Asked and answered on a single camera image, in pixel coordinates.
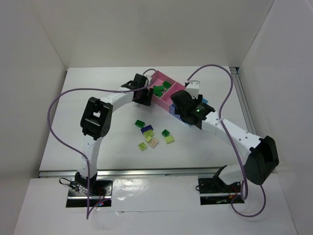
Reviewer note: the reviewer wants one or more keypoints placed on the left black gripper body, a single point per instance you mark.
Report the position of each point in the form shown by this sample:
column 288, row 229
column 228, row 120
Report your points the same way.
column 145, row 97

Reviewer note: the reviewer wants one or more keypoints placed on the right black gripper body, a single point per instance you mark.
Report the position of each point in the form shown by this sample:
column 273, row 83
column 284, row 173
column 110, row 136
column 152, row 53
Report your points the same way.
column 179, row 98

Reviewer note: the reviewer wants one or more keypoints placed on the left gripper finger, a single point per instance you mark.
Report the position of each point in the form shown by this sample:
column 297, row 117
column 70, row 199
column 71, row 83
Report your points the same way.
column 149, row 97
column 139, row 98

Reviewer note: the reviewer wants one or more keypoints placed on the long green lego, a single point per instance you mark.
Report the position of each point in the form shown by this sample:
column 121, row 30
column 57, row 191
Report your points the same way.
column 159, row 94

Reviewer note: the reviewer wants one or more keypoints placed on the small green lego brick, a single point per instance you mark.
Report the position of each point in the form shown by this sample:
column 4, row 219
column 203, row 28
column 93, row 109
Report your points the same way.
column 161, row 88

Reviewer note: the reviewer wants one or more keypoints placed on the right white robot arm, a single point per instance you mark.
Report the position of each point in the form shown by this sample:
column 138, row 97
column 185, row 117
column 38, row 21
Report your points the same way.
column 258, row 156

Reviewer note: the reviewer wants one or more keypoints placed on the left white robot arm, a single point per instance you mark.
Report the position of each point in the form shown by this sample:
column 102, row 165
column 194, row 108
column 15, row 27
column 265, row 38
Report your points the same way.
column 96, row 122

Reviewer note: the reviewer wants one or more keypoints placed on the large pink container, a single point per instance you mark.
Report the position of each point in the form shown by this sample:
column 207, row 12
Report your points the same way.
column 158, row 78

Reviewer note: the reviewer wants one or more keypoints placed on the light blue container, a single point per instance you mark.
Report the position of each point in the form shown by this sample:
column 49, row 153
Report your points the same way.
column 205, row 100

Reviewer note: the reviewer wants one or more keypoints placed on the small pink container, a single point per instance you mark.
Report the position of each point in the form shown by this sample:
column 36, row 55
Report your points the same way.
column 165, row 101

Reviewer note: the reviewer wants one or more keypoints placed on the dark blue container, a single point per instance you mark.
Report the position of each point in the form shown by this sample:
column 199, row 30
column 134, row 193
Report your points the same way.
column 172, row 109

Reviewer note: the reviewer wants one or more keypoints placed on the dark blue lego brick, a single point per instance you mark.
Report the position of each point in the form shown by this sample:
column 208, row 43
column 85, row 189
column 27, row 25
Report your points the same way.
column 146, row 128

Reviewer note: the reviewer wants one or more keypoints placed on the lime lego brick right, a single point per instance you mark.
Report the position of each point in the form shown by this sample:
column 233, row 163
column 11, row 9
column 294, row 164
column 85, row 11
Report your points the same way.
column 169, row 139

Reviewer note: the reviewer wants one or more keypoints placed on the lime lego brick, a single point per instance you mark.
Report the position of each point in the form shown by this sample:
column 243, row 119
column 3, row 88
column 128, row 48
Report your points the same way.
column 142, row 146
column 148, row 134
column 169, row 139

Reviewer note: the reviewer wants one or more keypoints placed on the lime lego brick upper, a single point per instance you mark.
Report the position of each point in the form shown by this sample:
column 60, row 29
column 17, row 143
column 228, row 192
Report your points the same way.
column 148, row 134

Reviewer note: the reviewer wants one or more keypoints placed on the beige lego brick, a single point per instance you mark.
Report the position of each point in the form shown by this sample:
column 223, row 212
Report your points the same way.
column 152, row 141

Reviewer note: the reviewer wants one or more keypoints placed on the lime lego brick lower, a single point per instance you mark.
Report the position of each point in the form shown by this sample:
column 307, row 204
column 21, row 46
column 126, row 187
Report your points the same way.
column 142, row 146

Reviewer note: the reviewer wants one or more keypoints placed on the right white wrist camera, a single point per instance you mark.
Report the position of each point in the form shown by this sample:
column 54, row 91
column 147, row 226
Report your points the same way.
column 192, row 87

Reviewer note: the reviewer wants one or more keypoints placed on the aluminium side rail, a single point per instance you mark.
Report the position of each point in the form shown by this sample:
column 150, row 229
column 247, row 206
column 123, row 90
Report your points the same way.
column 247, row 107

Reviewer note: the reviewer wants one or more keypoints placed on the aluminium front rail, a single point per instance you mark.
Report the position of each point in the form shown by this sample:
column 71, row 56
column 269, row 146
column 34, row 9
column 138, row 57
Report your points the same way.
column 206, row 171

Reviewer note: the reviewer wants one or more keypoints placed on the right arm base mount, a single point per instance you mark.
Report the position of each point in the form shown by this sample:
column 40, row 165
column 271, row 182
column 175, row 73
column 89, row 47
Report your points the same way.
column 215, row 193

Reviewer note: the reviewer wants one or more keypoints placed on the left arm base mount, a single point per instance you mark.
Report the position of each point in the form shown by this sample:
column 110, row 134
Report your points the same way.
column 99, row 196

